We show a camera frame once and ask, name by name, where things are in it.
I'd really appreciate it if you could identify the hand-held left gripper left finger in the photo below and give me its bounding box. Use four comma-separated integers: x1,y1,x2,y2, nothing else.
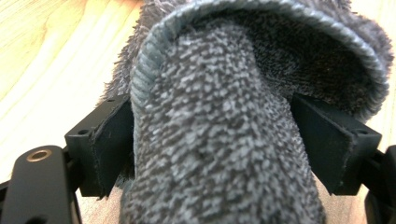
64,94,135,200

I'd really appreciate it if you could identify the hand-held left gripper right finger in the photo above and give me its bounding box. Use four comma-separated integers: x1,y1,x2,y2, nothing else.
290,92,383,197

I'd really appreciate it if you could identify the grey microfibre cloth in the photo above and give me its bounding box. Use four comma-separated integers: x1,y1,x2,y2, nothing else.
101,0,395,224

